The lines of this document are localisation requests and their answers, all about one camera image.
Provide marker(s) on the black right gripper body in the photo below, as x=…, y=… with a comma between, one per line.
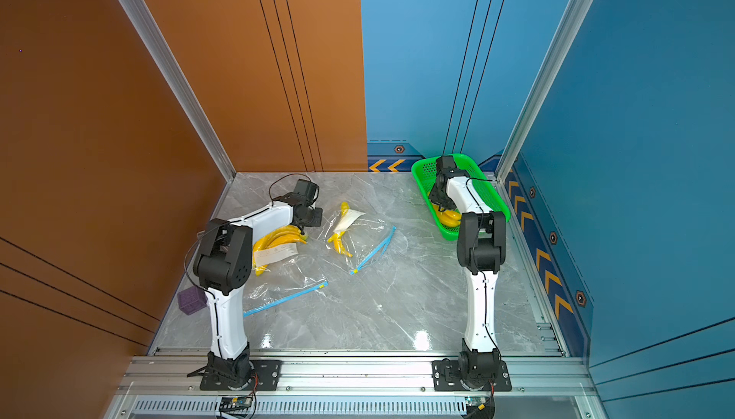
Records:
x=439, y=198

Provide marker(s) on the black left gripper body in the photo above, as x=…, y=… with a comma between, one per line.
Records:
x=314, y=217

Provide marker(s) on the yellow plastic banana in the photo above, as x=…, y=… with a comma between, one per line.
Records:
x=449, y=218

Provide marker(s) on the clear zip bag with bananas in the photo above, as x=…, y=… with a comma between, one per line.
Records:
x=354, y=237

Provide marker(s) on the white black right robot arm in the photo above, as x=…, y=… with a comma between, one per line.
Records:
x=462, y=194

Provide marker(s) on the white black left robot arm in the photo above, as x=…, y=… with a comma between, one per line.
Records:
x=222, y=264

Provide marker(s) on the empty clear zip bag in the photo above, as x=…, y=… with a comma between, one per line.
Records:
x=277, y=287

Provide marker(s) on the green plastic perforated basket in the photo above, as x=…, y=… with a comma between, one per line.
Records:
x=424, y=172

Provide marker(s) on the purple small basket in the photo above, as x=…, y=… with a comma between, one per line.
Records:
x=191, y=300

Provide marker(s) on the green circuit board left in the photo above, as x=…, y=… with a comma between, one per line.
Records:
x=236, y=406

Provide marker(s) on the green circuit board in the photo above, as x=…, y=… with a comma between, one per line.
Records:
x=236, y=406
x=485, y=409

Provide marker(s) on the green circuit board right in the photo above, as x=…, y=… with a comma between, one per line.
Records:
x=485, y=409

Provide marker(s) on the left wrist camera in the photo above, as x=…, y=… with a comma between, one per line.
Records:
x=307, y=192

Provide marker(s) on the aluminium corner post right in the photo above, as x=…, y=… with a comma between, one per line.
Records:
x=571, y=22

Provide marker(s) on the aluminium corner post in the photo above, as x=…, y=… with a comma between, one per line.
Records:
x=148, y=30
x=571, y=22

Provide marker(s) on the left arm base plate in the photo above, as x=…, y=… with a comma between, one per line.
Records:
x=261, y=375

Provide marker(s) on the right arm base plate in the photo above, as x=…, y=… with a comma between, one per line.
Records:
x=445, y=374

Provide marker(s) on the aluminium front rail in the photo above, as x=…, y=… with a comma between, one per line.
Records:
x=321, y=384

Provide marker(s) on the aluminium corner post left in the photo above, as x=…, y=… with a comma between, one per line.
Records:
x=148, y=30

